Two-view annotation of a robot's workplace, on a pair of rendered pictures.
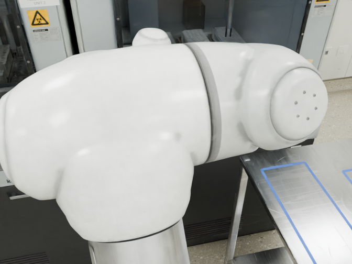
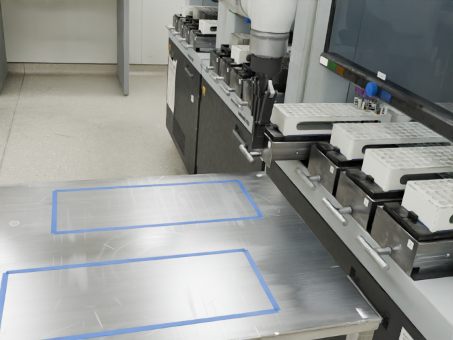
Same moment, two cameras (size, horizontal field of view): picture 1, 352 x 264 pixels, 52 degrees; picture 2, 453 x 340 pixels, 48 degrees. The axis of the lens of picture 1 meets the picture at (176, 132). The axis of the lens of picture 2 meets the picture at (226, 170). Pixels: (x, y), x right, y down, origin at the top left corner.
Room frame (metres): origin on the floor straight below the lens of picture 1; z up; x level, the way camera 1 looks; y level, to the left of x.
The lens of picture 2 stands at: (0.65, -1.14, 1.26)
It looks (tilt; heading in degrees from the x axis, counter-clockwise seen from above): 25 degrees down; 85
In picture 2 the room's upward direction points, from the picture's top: 5 degrees clockwise
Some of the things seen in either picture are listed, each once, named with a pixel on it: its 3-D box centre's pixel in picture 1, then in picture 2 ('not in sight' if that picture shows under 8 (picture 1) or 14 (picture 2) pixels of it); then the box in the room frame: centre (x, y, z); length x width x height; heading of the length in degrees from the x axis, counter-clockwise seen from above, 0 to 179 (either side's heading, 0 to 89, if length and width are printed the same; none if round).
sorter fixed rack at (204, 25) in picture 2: not in sight; (230, 29); (0.84, 1.35, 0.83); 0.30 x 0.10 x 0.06; 13
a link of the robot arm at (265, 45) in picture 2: not in sight; (268, 42); (0.83, 0.06, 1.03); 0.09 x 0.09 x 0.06
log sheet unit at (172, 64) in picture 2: not in sight; (169, 82); (0.54, 1.79, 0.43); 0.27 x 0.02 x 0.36; 103
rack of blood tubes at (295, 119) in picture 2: not in sight; (330, 120); (1.03, 0.10, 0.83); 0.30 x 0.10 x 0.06; 13
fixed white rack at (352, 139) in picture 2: not in sight; (394, 142); (1.15, -0.03, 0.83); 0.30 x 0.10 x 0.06; 13
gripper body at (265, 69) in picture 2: not in sight; (265, 73); (0.83, 0.06, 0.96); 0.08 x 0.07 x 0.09; 103
